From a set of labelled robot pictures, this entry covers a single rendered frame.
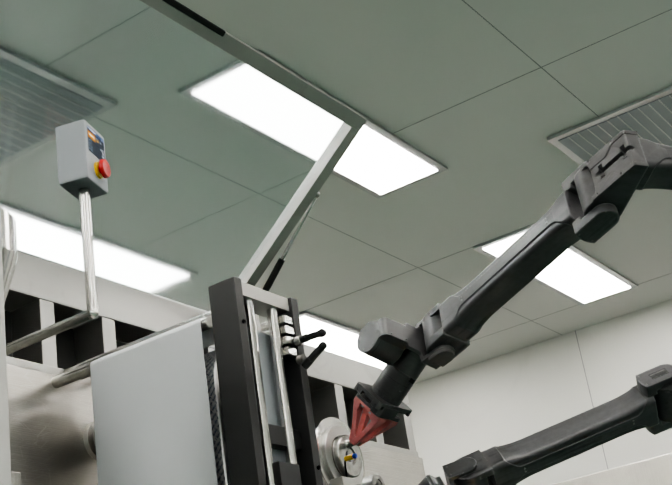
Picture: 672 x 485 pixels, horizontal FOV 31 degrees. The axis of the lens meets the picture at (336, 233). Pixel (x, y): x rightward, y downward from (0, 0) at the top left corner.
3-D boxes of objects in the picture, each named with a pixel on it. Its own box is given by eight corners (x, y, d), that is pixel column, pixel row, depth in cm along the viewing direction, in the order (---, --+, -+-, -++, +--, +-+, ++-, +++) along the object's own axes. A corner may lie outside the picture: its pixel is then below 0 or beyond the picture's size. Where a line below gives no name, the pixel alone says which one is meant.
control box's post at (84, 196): (92, 310, 176) (83, 186, 184) (84, 313, 177) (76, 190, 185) (100, 312, 178) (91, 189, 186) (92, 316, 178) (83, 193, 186)
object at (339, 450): (348, 482, 208) (333, 441, 208) (339, 485, 209) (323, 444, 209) (367, 469, 215) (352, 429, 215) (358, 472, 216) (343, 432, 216)
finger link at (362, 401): (380, 458, 212) (409, 413, 211) (356, 453, 206) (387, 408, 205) (355, 434, 216) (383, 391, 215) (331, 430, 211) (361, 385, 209)
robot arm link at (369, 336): (459, 355, 201) (452, 315, 207) (408, 329, 196) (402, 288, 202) (410, 391, 208) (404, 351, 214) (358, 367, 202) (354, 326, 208)
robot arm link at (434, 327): (630, 219, 179) (613, 167, 187) (600, 205, 177) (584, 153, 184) (448, 375, 204) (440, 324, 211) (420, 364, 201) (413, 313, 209)
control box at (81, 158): (98, 174, 181) (93, 115, 185) (57, 185, 183) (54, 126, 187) (118, 191, 188) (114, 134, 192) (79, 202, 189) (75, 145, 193)
